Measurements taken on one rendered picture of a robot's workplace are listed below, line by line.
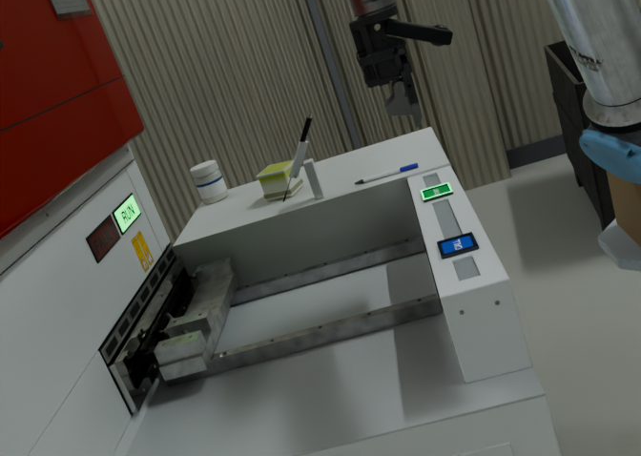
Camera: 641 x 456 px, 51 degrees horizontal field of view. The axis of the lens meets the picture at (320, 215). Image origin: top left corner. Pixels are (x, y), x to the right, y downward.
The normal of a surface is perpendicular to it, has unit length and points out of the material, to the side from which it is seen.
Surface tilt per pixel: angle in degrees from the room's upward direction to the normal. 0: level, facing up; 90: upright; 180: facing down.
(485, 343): 90
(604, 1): 112
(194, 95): 90
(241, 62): 90
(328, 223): 90
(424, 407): 0
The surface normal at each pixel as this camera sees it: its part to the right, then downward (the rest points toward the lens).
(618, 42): 0.12, 0.67
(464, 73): -0.05, 0.34
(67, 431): 0.95, -0.29
